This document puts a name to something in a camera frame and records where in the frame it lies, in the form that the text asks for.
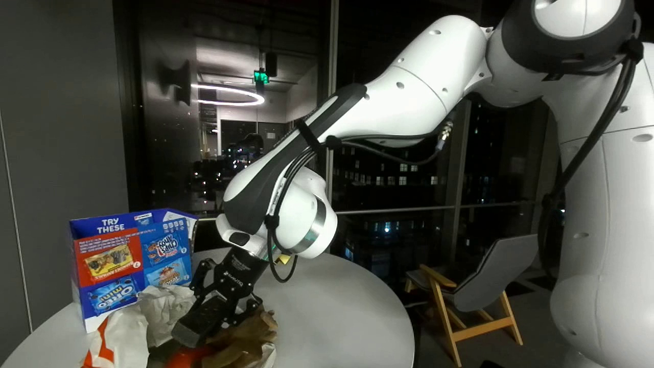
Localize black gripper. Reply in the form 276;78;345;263
171;250;267;349

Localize brown toy horse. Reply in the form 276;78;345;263
200;312;278;368

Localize white orange plastic carrier bag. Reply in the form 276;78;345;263
80;287;278;368

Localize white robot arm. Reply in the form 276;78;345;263
177;0;654;368

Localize red round object in bag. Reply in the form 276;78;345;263
166;349;210;368

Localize white round table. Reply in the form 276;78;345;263
2;254;414;368

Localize blue snack pack box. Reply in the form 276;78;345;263
70;210;195;332

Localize wooden folding chair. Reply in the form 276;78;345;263
404;234;538;368

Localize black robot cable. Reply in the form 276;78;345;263
262;19;645;284

